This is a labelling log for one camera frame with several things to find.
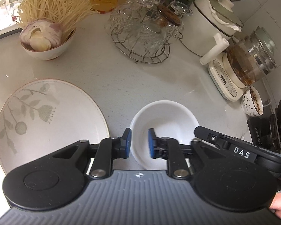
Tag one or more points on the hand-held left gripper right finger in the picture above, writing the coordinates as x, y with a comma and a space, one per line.
151, 145

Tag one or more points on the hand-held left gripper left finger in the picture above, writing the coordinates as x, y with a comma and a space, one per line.
128, 144

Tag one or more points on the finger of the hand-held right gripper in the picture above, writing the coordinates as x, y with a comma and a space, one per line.
206, 134

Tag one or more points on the white ceramic bowl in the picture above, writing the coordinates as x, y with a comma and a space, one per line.
168, 117

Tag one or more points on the leaf-pattern plate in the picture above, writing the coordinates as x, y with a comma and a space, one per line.
60, 126

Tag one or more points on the cream kettle heating base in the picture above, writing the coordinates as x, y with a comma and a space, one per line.
222, 82

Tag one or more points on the small patterned cup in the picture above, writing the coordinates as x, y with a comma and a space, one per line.
251, 103

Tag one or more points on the glass kettle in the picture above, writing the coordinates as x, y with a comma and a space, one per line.
250, 56

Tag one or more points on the white electric cooking pot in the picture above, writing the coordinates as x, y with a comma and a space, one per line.
208, 23

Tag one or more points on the group of clear glass cups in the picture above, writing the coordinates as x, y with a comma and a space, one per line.
135, 23

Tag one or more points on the small bowl with brown rim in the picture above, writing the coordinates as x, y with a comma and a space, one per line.
49, 51

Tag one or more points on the brown round coaster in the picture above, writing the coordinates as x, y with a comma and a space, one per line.
168, 15

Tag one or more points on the purple onion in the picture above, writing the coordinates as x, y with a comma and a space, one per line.
41, 35

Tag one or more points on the bundle of dried noodles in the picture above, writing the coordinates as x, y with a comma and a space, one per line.
53, 2

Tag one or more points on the glass drying tray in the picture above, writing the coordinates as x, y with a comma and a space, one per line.
2, 34

